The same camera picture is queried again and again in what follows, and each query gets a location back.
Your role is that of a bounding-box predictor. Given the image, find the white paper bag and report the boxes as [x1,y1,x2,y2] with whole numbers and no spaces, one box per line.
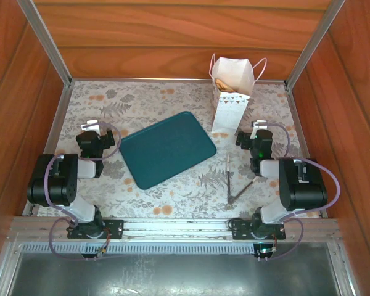
[208,52,268,134]

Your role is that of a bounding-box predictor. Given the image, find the metal tongs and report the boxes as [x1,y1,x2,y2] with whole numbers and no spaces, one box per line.
[226,154,255,207]

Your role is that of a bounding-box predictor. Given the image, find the teal plastic tray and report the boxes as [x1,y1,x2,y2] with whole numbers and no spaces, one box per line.
[119,111,217,190]

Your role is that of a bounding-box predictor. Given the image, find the floral table mat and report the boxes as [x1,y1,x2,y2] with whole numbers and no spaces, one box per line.
[51,80,324,219]

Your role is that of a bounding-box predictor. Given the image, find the grey metal sheet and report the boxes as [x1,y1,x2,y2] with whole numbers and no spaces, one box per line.
[9,252,342,296]

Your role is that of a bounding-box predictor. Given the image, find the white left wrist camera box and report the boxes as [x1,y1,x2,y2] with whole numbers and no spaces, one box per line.
[81,119,100,131]

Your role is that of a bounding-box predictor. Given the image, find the aluminium frame bar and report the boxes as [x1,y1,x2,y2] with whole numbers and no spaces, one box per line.
[23,84,72,216]
[70,77,287,84]
[285,86,329,218]

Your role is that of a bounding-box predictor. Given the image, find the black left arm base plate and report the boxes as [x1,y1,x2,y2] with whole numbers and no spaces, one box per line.
[67,218,125,240]

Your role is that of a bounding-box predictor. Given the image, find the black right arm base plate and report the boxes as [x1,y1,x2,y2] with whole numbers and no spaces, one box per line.
[229,218,287,241]

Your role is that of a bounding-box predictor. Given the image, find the aluminium mounting rail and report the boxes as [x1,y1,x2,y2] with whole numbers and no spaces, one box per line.
[9,215,340,244]

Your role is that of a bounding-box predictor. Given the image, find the aluminium frame post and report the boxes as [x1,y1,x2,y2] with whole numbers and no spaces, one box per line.
[285,0,348,89]
[17,0,73,88]

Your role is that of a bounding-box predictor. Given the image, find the white slotted cable duct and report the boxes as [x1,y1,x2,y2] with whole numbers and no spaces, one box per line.
[20,241,257,255]

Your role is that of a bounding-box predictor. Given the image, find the aluminium frame leg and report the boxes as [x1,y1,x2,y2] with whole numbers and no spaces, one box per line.
[0,243,22,296]
[326,242,358,296]

